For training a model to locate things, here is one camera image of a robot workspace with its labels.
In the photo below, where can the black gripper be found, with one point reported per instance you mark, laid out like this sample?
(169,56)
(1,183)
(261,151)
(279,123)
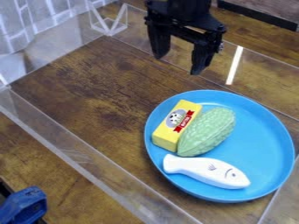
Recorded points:
(184,18)

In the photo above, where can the green bitter gourd toy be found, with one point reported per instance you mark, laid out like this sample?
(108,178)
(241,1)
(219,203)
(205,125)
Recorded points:
(207,132)

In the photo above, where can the blue round plastic tray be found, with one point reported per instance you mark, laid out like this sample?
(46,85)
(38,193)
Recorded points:
(259,147)

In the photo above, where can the yellow butter block toy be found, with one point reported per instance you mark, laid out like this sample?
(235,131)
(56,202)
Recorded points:
(173,124)

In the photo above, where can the white patterned curtain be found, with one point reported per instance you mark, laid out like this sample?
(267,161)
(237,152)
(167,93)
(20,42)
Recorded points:
(26,17)

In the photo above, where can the white fish toy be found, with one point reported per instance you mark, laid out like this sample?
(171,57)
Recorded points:
(208,170)

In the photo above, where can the clear acrylic enclosure wall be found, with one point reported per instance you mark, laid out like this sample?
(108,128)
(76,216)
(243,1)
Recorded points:
(77,91)

